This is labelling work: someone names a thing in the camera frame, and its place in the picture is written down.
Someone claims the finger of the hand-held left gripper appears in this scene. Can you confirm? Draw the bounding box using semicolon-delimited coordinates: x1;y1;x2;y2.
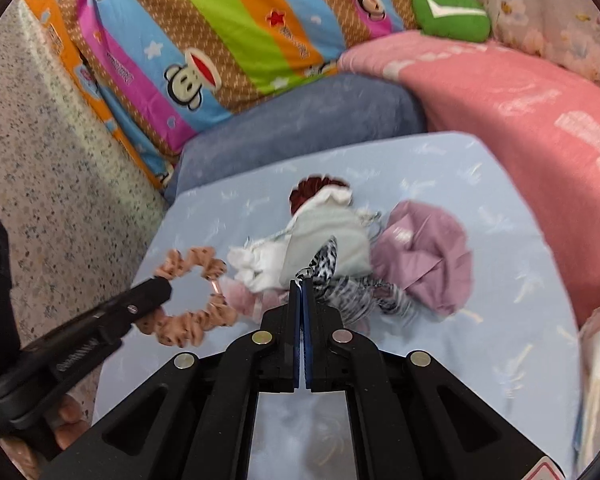
25;276;174;377

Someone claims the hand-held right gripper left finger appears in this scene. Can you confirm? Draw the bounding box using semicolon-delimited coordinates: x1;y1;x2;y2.
39;280;301;480

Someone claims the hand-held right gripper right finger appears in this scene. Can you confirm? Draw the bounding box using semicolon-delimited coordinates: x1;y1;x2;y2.
302;280;566;480

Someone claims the zebra print cloth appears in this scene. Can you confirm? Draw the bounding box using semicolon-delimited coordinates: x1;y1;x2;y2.
295;235;418;328

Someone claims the pink brown scrunchie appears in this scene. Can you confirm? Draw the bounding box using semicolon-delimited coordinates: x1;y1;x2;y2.
154;246;238;348

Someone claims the grey green cloth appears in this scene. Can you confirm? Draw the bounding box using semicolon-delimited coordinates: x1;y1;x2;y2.
282;202;373;281

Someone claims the purple cloth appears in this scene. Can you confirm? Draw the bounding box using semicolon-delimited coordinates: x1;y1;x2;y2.
370;200;476;317

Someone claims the person's left hand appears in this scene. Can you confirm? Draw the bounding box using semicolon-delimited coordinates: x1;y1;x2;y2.
0;394;89;480

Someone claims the pale pink cloth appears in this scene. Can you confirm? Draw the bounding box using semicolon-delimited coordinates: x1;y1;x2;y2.
222;280;287;324

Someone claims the white cloth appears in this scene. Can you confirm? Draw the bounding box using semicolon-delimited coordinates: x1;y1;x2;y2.
227;239;295;292

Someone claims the white glove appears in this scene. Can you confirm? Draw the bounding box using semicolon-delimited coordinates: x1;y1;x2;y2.
305;186;355;211

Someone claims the dark red scrunchie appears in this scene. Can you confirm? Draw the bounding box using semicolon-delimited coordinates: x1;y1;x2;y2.
289;176;352;215

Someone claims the light blue palm print pillow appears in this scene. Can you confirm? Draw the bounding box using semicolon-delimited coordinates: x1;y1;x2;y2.
92;131;583;480

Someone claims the blue grey cushion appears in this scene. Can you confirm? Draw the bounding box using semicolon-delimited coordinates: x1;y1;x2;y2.
164;72;428;206

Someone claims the pink blanket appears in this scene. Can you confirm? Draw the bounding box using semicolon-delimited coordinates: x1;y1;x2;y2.
337;30;600;328

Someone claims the striped monkey print quilt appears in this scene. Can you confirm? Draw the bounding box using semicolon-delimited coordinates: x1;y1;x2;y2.
20;0;421;191

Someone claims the green cushion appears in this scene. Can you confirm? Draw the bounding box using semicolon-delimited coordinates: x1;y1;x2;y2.
412;0;492;43

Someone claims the floral quilt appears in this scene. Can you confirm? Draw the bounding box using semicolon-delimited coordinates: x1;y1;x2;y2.
415;0;600;91

